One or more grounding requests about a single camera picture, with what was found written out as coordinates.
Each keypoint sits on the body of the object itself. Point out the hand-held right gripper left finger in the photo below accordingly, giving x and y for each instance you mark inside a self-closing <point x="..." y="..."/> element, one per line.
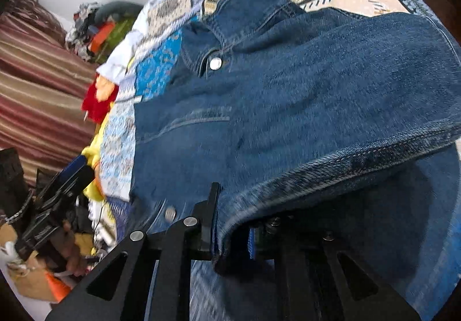
<point x="211" y="211"/>

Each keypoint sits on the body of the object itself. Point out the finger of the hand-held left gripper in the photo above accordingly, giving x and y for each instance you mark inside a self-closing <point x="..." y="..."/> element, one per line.
<point x="74" y="168"/>
<point x="77" y="184"/>

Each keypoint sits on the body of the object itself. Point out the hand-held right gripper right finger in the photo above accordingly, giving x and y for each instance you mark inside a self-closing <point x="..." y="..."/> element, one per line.
<point x="253" y="244"/>

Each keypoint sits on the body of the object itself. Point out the blue denim jeans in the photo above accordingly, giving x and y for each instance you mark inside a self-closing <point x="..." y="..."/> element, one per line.
<point x="288" y="98"/>

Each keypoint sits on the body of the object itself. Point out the pile of mixed clothes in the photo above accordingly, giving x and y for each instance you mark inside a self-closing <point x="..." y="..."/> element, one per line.
<point x="81" y="29"/>

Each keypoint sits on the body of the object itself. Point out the person's left hand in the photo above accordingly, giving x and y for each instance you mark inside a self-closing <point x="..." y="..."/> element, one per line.
<point x="72" y="249"/>

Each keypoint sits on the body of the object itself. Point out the yellow cloth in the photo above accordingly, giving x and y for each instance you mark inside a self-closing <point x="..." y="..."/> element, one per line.
<point x="94" y="162"/>

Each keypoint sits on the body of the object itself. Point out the dark object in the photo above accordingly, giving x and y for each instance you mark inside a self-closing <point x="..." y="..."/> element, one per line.
<point x="10" y="177"/>

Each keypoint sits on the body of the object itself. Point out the red plush toy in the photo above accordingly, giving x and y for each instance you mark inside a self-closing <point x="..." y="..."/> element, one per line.
<point x="99" y="101"/>

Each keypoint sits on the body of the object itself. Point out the striped maroon curtain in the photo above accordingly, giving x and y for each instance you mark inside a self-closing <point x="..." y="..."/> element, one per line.
<point x="39" y="90"/>

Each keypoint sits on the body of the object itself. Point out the white shirt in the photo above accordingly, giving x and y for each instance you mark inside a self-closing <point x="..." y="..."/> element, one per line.
<point x="115" y="62"/>

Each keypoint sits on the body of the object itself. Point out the orange box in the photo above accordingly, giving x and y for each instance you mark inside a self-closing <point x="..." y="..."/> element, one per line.
<point x="101" y="36"/>

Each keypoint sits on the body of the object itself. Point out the patchwork printed blanket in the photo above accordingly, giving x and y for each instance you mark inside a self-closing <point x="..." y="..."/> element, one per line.
<point x="158" y="62"/>

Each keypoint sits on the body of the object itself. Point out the grey cushion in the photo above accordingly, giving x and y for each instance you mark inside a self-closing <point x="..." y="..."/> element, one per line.
<point x="120" y="8"/>

